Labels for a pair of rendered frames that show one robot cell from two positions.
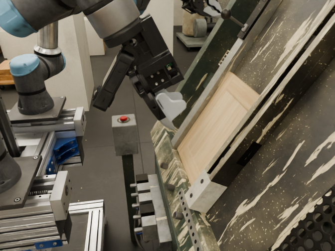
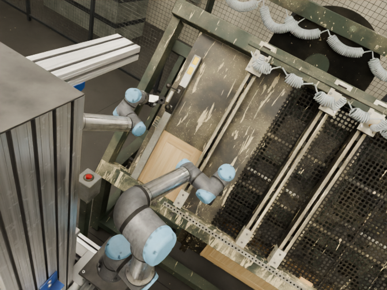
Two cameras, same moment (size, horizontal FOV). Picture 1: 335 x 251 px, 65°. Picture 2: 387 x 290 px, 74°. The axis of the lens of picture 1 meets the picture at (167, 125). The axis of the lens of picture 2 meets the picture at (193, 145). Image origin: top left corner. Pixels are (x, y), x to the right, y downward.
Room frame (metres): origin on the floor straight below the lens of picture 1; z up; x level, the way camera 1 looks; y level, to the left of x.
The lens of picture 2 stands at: (0.31, 0.99, 2.37)
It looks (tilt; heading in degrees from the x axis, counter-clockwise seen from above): 39 degrees down; 290
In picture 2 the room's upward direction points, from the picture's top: 25 degrees clockwise
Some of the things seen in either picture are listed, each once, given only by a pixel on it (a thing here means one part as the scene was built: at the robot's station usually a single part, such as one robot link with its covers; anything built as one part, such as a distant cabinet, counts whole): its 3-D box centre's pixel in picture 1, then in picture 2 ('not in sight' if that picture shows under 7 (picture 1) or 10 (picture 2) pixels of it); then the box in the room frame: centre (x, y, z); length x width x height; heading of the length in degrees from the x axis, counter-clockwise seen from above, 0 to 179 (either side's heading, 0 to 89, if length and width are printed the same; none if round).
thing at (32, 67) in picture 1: (28, 72); not in sight; (1.09, 0.60, 1.20); 0.13 x 0.12 x 0.14; 164
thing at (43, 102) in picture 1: (34, 97); not in sight; (1.08, 0.60, 1.09); 0.15 x 0.15 x 0.10
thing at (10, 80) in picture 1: (17, 73); not in sight; (4.03, 2.41, 0.15); 0.61 x 0.51 x 0.31; 9
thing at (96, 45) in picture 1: (89, 36); not in sight; (5.87, 1.70, 0.36); 0.58 x 0.45 x 0.72; 99
